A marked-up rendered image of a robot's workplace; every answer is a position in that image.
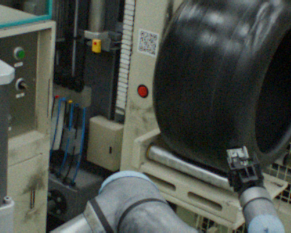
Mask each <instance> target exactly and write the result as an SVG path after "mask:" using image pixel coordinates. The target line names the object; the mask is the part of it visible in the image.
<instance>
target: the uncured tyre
mask: <svg viewBox="0 0 291 233"><path fill-rule="evenodd" d="M152 104H153V111H154V114H155V119H156V120H157V124H158V126H159V130H160V132H161V135H162V138H164V141H165V142H166V144H168V145H169V146H170V147H171V148H172V149H173V150H175V152H177V153H178V154H180V155H181V156H184V157H186V158H189V159H193V160H194V161H196V162H199V163H200V164H204V165H207V166H209V167H212V168H213V169H217V170H219V171H222V172H224V173H228V171H229V165H228V161H227V158H229V157H228V154H227V151H228V150H231V149H232V150H233V149H242V153H243V154H244V147H246V149H247V154H248V157H251V156H252V157H253V161H254V163H256V160H255V157H254V151H255V153H256V156H257V158H258V161H259V163H260V167H261V168H262V169H265V168H267V167H269V166H270V165H271V164H273V163H274V162H275V161H276V160H277V159H278V158H279V157H280V155H282V153H283V152H284V150H285V149H286V148H287V147H288V145H289V143H290V142H291V0H183V1H182V3H181V4H180V6H179V7H178V9H177V10H176V11H175V14H174V15H173V17H172V18H171V20H170V23H169V24H168V27H167V29H166V32H165V33H164V36H163V38H162V41H161V45H160V47H159V52H158V54H157V59H156V62H155V69H154V73H153V81H152Z"/></svg>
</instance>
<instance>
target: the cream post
mask: <svg viewBox="0 0 291 233"><path fill-rule="evenodd" d="M182 1H183V0H136V7H135V18H134V28H133V38H132V55H131V60H130V75H129V80H128V91H127V101H126V113H125V123H124V133H123V148H122V153H121V169H120V172H122V171H135V172H137V169H136V168H133V167H132V153H133V142H134V140H135V139H136V138H139V137H140V136H143V135H146V134H147V133H148V132H152V131H153V130H155V129H158V128H159V126H158V124H157V120H156V119H155V114H154V111H153V104H152V81H153V73H154V69H155V62H156V59H157V58H156V57H154V56H151V55H146V54H144V53H139V52H137V44H138V39H139V29H144V30H147V31H152V32H153V33H158V34H159V42H158V46H157V54H158V52H159V47H160V45H161V41H162V38H163V36H164V33H165V32H166V29H167V27H168V24H169V23H170V20H171V18H172V17H173V15H174V14H175V11H176V10H177V9H178V7H179V6H180V4H181V3H182ZM140 87H145V88H146V90H147V94H146V95H145V96H141V95H140V94H139V88H140Z"/></svg>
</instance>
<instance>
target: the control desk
mask: <svg viewBox="0 0 291 233"><path fill-rule="evenodd" d="M54 50H55V21H52V20H50V19H48V20H42V21H38V22H32V23H29V24H21V25H18V26H11V27H5V28H0V61H2V62H5V64H7V65H10V66H11V67H12V68H14V70H15V73H14V79H13V80H12V81H11V82H10V88H9V113H8V187H7V196H9V197H11V198H12V201H13V202H14V203H15V208H14V219H13V233H46V204H47V192H48V181H49V151H50V135H49V133H50V132H51V113H52V93H53V61H54Z"/></svg>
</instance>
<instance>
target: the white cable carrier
mask: <svg viewBox="0 0 291 233"><path fill-rule="evenodd" d="M135 7H136V0H126V6H125V8H126V10H125V14H127V15H125V16H124V19H126V20H124V26H123V27H124V30H123V33H124V35H123V38H124V40H123V44H122V48H123V49H121V53H122V54H121V62H122V63H121V65H120V67H121V68H120V70H119V71H120V73H119V76H120V78H119V81H120V82H119V83H118V85H120V86H119V87H118V90H120V91H118V94H119V96H117V99H119V100H117V103H118V104H117V106H119V107H122V108H124V109H126V101H127V91H128V80H129V75H130V60H131V55H132V38H133V28H134V18H135ZM126 87H127V88H126ZM116 112H118V113H119V114H124V112H122V111H119V110H117V109H116Z"/></svg>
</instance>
